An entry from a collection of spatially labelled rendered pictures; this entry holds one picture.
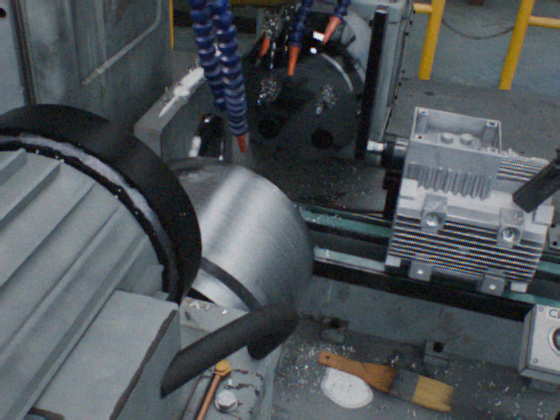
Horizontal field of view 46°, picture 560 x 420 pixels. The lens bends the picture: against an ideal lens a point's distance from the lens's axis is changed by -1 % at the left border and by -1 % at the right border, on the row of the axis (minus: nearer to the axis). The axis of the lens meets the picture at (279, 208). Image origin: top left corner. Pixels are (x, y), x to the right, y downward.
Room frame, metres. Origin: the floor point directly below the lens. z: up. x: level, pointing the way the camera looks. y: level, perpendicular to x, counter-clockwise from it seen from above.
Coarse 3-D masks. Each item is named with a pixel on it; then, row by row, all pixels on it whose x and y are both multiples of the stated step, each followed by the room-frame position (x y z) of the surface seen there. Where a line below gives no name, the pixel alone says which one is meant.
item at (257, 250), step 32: (192, 160) 0.65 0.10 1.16; (192, 192) 0.58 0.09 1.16; (224, 192) 0.59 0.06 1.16; (256, 192) 0.61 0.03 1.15; (224, 224) 0.54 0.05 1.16; (256, 224) 0.56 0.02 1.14; (288, 224) 0.60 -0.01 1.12; (224, 256) 0.50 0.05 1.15; (256, 256) 0.52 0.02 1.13; (288, 256) 0.56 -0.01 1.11; (192, 288) 0.46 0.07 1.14; (224, 288) 0.48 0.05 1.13; (256, 288) 0.49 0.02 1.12; (288, 288) 0.53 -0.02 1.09
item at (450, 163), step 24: (432, 120) 0.86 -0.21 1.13; (456, 120) 0.85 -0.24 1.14; (480, 120) 0.84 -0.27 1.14; (408, 144) 0.78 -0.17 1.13; (432, 144) 0.76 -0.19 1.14; (456, 144) 0.80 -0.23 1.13; (480, 144) 0.83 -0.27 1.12; (408, 168) 0.77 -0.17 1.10; (432, 168) 0.76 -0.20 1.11; (456, 168) 0.76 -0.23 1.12; (480, 168) 0.75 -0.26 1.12; (456, 192) 0.75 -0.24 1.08; (480, 192) 0.75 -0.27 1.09
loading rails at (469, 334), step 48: (336, 240) 0.87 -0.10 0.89; (384, 240) 0.85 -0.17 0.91; (336, 288) 0.76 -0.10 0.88; (384, 288) 0.75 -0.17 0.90; (432, 288) 0.73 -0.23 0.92; (528, 288) 0.80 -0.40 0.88; (336, 336) 0.73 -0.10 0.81; (384, 336) 0.75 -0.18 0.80; (432, 336) 0.73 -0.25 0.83; (480, 336) 0.71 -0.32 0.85; (528, 384) 0.67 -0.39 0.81
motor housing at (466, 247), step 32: (512, 160) 0.80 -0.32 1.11; (416, 192) 0.76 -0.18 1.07; (448, 192) 0.76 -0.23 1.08; (512, 192) 0.75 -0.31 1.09; (416, 224) 0.72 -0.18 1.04; (448, 224) 0.72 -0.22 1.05; (480, 224) 0.71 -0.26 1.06; (416, 256) 0.72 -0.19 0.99; (448, 256) 0.72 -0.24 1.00; (480, 256) 0.71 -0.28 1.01; (512, 256) 0.69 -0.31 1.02
